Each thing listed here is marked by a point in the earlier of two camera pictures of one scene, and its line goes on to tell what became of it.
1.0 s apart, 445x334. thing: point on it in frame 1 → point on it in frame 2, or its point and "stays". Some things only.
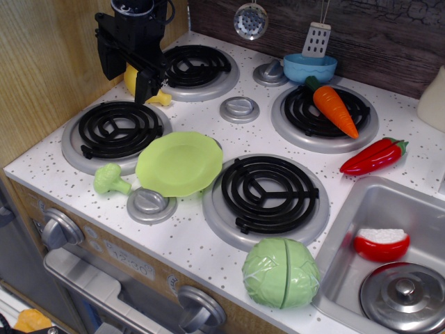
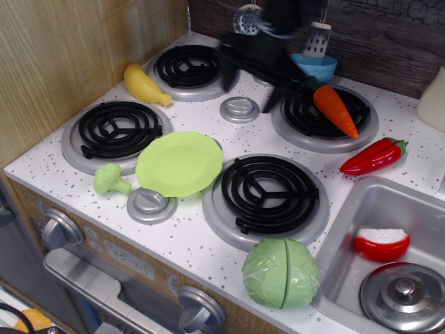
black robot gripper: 137,42 → 268,57
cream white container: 431,105 stays
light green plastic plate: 179,164 stays
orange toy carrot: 327,99 stays
